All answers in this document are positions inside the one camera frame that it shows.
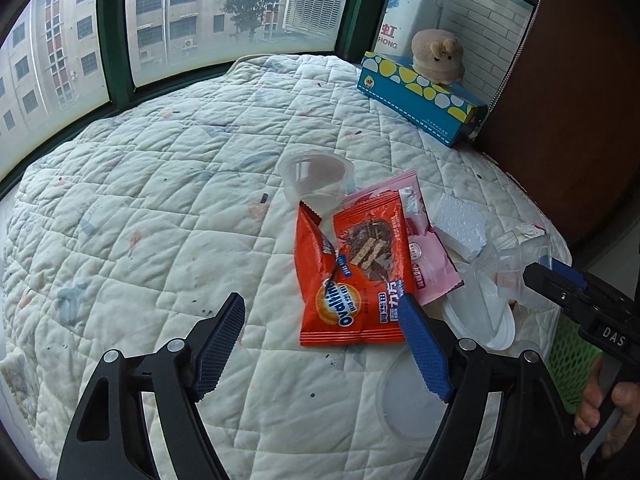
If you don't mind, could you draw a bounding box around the pink snack wrapper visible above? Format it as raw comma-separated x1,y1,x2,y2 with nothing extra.
343,169,463,306

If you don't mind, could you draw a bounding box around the orange Ovaltine snack wrapper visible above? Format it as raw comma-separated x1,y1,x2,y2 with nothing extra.
294,191,416,347

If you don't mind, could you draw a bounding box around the person right hand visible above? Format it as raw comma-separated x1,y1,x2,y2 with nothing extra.
574,356,640,458

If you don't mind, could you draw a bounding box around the green plastic mesh basket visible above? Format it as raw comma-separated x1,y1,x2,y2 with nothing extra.
547,315,601,414

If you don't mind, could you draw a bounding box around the clear plastic clamshell container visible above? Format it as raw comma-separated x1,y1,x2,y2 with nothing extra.
471,224,552,310

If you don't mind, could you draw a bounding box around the clear round plastic lid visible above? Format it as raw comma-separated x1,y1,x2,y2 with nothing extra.
376,347,447,450

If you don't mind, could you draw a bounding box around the white plastic cup lid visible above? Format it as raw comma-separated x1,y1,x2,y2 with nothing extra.
442,278,515,351

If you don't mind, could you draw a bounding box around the white foam piece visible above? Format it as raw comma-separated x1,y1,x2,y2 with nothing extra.
432,194,487,262

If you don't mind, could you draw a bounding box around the white quilted mattress pad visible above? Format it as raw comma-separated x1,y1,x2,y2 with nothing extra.
1,55,570,479

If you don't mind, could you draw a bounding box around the brown wooden wardrobe panel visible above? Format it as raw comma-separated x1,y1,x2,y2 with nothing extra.
478,0,639,266

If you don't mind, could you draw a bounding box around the blue yellow tissue box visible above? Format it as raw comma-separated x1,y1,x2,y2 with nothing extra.
357,51,488,146

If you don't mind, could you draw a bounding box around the beige plush toy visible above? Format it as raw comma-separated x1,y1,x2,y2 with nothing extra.
411,29,465,84

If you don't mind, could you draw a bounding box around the clear plastic cup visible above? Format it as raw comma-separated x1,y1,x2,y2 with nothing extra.
277,150,355,217

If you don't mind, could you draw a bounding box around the green window frame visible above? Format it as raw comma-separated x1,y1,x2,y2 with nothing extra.
1,0,540,191

